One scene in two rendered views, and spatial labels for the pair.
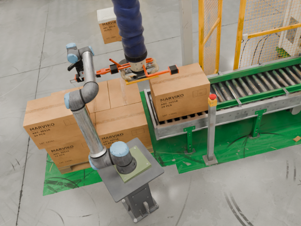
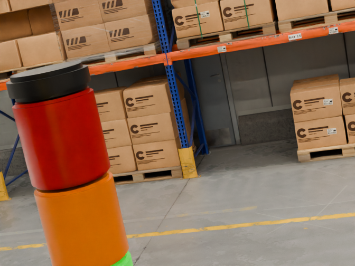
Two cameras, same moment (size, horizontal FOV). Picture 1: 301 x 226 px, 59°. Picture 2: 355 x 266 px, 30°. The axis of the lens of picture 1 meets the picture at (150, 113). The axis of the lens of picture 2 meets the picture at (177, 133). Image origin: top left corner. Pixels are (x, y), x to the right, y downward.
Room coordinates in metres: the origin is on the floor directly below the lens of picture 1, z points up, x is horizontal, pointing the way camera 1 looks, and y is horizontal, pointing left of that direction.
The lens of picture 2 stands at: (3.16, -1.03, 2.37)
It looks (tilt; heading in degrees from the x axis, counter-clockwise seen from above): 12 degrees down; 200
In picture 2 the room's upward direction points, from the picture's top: 11 degrees counter-clockwise
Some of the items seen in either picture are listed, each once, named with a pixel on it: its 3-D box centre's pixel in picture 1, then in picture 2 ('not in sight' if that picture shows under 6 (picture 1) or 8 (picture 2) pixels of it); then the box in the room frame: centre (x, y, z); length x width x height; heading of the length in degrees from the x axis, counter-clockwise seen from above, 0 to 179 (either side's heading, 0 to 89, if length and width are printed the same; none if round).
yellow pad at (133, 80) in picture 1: (141, 76); not in sight; (2.22, 0.02, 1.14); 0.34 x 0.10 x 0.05; 96
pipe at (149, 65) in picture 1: (138, 68); not in sight; (2.31, 0.03, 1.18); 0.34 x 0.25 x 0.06; 96
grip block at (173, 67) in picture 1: (173, 69); not in sight; (2.09, -0.29, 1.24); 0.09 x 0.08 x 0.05; 6
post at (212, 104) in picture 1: (211, 132); not in sight; (1.85, -0.61, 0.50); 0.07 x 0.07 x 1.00; 4
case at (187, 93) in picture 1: (178, 92); not in sight; (2.32, -0.36, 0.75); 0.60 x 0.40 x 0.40; 94
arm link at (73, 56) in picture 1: (73, 55); not in sight; (2.14, 0.58, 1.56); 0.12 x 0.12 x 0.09; 5
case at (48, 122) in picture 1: (59, 119); not in sight; (2.24, 1.02, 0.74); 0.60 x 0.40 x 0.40; 94
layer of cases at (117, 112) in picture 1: (98, 117); not in sight; (2.56, 0.68, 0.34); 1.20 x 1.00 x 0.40; 94
